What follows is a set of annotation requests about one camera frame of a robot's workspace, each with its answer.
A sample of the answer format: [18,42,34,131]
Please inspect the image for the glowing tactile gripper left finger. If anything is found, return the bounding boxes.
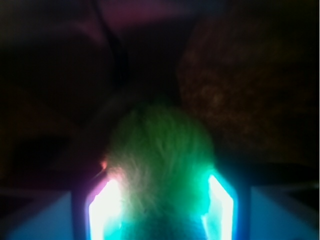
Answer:
[72,174,122,240]

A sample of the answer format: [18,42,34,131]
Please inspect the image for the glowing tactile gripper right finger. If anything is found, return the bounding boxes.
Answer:
[201,172,249,240]

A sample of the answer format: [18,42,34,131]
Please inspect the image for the brown plush toy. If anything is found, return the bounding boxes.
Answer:
[177,8,319,165]

